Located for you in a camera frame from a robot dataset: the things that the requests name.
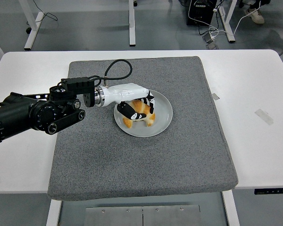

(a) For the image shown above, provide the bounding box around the grey round plate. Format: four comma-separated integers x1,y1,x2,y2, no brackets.
114,90,174,138

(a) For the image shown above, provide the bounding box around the black floor cable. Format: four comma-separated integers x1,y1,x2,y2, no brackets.
25,0,58,33

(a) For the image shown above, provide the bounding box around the white background table leg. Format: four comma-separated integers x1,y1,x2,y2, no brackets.
18,0,45,51
218,0,238,43
128,0,136,47

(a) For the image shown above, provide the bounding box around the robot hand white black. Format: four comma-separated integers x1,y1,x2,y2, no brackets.
103,82,156,121

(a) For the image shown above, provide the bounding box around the large clear tape piece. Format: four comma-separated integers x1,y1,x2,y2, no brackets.
254,109,275,126

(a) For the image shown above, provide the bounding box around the croissant bread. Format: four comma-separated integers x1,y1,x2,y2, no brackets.
122,99,156,129

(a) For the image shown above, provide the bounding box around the black table control panel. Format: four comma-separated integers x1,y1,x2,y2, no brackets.
254,187,283,195

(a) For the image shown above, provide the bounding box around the grey metal plate with screws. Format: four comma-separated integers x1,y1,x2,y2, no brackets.
85,204,201,226

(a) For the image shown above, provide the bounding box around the person's foot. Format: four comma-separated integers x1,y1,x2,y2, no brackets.
244,4,266,25

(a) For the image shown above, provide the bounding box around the white cable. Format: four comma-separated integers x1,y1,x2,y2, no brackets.
188,0,261,38

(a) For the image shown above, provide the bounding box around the black box device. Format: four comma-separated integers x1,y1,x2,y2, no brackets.
186,0,215,27

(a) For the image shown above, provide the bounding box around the grey floor socket cover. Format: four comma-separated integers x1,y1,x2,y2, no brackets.
202,32,219,50

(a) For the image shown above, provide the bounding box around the grey speckled mat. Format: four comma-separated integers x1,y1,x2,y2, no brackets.
47,56,239,202

